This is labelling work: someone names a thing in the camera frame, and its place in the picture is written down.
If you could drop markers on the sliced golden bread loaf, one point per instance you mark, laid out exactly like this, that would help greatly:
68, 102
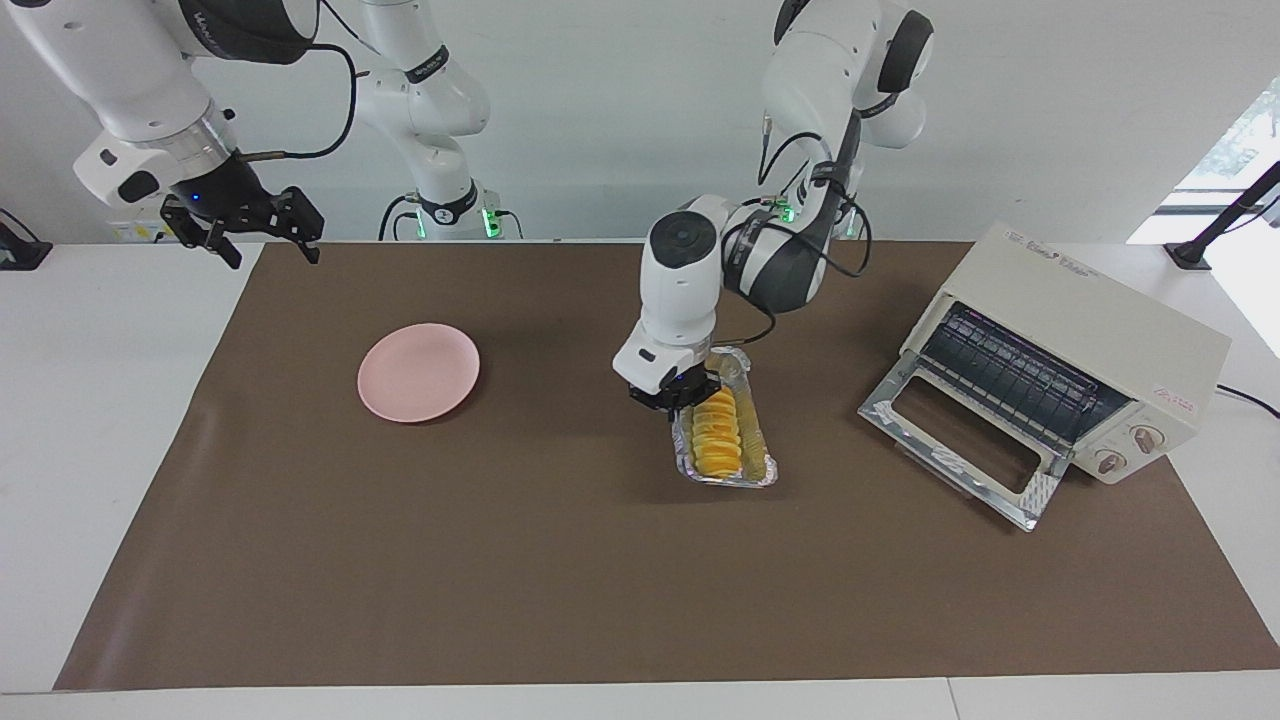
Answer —
718, 440

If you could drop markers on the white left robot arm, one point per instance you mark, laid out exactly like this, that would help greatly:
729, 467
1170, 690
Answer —
680, 270

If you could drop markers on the black camera stand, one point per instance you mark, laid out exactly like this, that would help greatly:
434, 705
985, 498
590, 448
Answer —
1230, 210

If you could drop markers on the glass oven door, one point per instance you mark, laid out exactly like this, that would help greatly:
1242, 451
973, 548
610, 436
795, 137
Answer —
900, 405

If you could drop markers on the black clamp mount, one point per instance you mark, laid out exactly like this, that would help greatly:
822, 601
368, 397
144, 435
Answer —
20, 250

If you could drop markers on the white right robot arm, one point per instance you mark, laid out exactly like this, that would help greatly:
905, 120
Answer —
130, 80

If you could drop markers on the cream toaster oven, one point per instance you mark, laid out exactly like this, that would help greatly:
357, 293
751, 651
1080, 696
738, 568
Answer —
1120, 320

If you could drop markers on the large oven knob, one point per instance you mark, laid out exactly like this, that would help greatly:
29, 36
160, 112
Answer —
1148, 438

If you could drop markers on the aluminium foil tray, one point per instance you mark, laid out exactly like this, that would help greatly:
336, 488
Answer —
760, 440

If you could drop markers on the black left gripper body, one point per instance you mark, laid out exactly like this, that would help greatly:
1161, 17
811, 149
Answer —
655, 395

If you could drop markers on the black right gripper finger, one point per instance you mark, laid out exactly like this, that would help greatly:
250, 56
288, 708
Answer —
226, 250
310, 248

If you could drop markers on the white wall socket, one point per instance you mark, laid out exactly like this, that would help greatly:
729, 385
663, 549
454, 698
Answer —
135, 232

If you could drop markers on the pink round plate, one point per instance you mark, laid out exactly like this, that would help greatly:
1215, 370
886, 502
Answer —
418, 372

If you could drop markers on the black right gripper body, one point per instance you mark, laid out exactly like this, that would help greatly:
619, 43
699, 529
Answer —
232, 198

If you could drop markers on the small oven knob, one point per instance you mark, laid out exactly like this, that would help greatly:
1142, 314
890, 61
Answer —
1110, 461

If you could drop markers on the brown table mat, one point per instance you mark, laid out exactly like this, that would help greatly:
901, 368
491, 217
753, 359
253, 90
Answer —
500, 560

